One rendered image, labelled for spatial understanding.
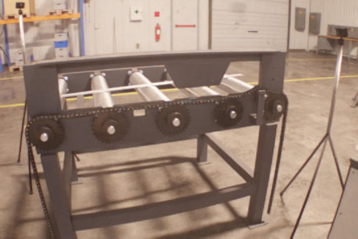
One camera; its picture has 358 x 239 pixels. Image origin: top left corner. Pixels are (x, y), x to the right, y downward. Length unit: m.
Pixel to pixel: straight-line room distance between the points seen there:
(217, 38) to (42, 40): 6.73
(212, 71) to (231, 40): 10.38
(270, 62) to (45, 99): 1.14
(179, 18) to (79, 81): 8.80
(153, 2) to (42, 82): 9.48
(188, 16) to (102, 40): 3.38
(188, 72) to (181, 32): 9.50
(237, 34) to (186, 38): 2.25
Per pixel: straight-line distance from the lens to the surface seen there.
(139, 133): 1.33
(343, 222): 1.29
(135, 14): 10.24
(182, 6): 10.81
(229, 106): 1.39
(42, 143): 1.25
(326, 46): 12.85
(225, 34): 11.58
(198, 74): 1.35
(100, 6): 10.26
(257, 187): 1.82
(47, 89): 1.25
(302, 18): 13.88
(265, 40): 12.71
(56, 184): 1.40
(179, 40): 10.79
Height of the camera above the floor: 1.32
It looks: 18 degrees down
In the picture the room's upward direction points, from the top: straight up
